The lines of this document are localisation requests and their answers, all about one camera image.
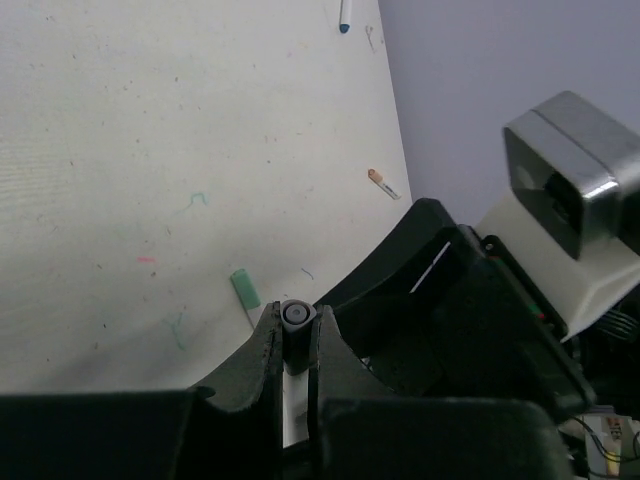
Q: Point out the grey capped pen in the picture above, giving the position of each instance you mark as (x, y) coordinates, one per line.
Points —
(297, 318)

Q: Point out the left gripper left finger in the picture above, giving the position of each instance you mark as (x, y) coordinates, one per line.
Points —
(237, 421)

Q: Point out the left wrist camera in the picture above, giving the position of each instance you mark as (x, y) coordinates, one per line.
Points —
(571, 215)

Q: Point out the blue pen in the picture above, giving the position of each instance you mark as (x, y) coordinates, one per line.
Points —
(345, 16)

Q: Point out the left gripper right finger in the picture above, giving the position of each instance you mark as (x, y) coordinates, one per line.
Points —
(345, 404)

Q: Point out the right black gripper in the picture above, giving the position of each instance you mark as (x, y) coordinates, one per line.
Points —
(490, 328)

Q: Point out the green capped pen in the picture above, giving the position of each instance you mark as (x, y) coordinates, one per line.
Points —
(247, 295)

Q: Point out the orange pen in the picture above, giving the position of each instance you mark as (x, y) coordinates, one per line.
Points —
(380, 181)

